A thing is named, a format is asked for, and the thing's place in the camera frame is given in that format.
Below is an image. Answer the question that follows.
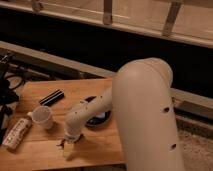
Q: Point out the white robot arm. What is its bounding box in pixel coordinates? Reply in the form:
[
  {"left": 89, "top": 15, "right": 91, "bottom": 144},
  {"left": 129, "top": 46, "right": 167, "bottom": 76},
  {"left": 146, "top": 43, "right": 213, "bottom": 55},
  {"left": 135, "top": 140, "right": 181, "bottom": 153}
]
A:
[{"left": 64, "top": 58, "right": 185, "bottom": 171}]

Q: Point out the blue sponge piece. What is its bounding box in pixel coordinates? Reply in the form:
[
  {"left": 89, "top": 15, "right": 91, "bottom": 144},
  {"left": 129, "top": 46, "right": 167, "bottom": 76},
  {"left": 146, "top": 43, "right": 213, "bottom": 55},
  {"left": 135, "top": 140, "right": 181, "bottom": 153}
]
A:
[{"left": 95, "top": 113, "right": 106, "bottom": 119}]

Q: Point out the black rectangular box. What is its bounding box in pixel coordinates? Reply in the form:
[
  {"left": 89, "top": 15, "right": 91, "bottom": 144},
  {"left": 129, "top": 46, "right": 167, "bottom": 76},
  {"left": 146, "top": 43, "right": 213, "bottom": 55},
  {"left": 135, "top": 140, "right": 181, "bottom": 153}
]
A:
[{"left": 39, "top": 89, "right": 65, "bottom": 106}]

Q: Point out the black bowl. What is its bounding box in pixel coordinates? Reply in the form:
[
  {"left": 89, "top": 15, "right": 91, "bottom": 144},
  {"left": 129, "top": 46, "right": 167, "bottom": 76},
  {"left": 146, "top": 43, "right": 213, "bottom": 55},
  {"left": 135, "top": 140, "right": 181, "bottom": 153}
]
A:
[{"left": 82, "top": 95, "right": 113, "bottom": 128}]

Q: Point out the black cable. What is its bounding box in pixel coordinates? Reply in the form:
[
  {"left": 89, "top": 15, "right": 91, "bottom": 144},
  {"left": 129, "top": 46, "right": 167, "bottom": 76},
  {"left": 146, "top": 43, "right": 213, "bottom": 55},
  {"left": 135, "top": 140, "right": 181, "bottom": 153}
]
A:
[{"left": 3, "top": 73, "right": 26, "bottom": 92}]

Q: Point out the black camera tripod stand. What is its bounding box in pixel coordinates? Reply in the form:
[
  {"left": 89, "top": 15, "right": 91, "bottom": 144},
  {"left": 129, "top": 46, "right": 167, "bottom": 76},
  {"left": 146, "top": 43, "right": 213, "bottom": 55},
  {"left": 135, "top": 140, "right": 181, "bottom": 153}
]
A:
[{"left": 0, "top": 54, "right": 19, "bottom": 145}]

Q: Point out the dried red chili pepper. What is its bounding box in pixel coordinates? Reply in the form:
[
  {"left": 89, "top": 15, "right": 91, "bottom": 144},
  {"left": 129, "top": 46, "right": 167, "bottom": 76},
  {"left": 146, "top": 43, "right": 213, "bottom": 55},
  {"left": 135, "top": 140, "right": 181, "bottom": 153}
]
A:
[{"left": 56, "top": 134, "right": 84, "bottom": 149}]

